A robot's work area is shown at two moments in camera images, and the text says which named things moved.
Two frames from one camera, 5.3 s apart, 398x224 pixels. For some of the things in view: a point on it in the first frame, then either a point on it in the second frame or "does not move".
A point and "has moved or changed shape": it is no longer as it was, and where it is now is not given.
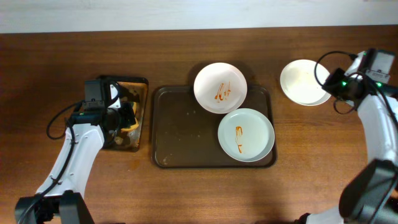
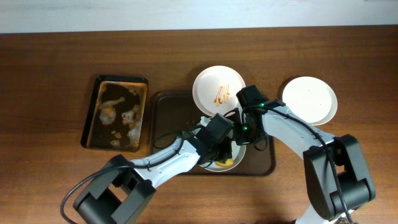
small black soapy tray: (135, 90) does not move
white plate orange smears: (299, 84) -> (311, 99)
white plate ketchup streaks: (220, 88) does not move
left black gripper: (127, 112) -> (222, 152)
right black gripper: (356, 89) -> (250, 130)
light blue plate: (246, 135) has moved or changed shape
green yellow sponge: (134, 127) -> (229, 162)
